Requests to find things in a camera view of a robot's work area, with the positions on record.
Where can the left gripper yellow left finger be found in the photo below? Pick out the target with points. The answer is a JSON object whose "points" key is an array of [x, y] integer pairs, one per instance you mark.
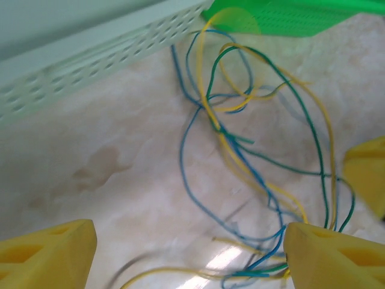
{"points": [[45, 259]]}

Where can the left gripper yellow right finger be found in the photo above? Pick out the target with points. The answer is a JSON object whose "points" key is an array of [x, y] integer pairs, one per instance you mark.
{"points": [[331, 265]]}

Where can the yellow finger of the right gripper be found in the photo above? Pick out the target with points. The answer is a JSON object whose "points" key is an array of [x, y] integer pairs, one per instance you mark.
{"points": [[368, 174]]}

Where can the bright green perforated plastic basket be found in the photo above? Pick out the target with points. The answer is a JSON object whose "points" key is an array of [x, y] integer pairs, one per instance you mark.
{"points": [[300, 18]]}

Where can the mint perforated plastic basket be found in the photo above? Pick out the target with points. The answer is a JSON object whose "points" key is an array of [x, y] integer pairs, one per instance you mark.
{"points": [[90, 36]]}

